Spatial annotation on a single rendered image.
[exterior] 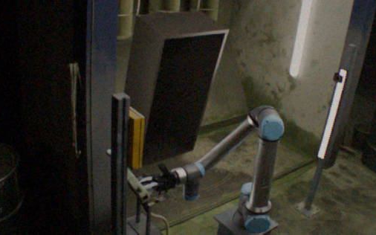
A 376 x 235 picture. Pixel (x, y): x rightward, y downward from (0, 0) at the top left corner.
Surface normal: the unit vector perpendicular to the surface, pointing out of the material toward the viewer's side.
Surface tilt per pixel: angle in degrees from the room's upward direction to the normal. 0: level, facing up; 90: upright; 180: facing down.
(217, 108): 57
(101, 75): 90
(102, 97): 90
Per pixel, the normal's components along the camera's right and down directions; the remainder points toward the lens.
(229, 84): 0.57, -0.15
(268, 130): 0.04, 0.32
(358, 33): -0.79, 0.20
